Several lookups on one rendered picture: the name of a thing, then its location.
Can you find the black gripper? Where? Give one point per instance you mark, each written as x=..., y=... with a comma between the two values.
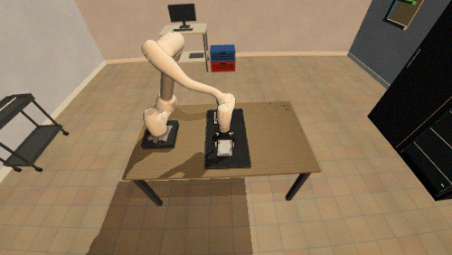
x=224, y=134

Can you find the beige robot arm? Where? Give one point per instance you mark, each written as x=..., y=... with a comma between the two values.
x=163, y=54

